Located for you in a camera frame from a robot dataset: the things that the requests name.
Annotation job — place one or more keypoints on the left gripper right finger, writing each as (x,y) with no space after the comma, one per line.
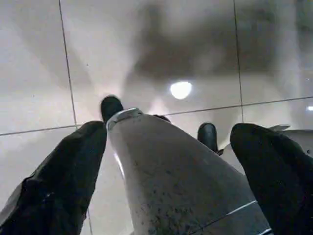
(278,181)

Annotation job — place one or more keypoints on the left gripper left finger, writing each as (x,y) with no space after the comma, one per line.
(56,186)

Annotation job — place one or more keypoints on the black robot foot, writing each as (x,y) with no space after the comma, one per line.
(207,134)
(111,107)

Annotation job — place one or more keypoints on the grey robot leg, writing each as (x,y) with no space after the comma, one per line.
(302,133)
(171,171)

